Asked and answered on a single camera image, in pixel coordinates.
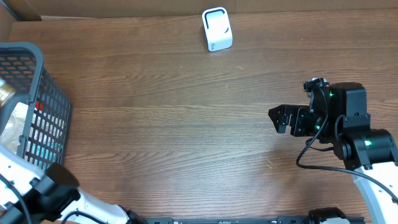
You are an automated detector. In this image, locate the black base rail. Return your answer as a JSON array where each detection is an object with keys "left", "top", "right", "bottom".
[{"left": 144, "top": 216, "right": 365, "bottom": 224}]

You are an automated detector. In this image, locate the beige clear food pouch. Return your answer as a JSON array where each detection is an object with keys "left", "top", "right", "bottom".
[{"left": 1, "top": 103, "right": 29, "bottom": 154}]

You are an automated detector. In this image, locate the white tube gold cap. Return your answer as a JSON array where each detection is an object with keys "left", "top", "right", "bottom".
[{"left": 0, "top": 79, "right": 16, "bottom": 107}]

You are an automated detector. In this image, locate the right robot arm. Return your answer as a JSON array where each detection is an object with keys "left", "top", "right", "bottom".
[{"left": 268, "top": 78, "right": 397, "bottom": 223}]

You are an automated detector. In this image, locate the grey plastic mesh basket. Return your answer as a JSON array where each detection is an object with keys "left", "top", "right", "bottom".
[{"left": 1, "top": 42, "right": 72, "bottom": 170}]

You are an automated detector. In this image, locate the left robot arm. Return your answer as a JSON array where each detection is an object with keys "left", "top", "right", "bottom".
[{"left": 1, "top": 146, "right": 146, "bottom": 224}]

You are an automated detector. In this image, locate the white barcode scanner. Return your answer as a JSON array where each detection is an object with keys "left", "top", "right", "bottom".
[{"left": 201, "top": 7, "right": 233, "bottom": 52}]

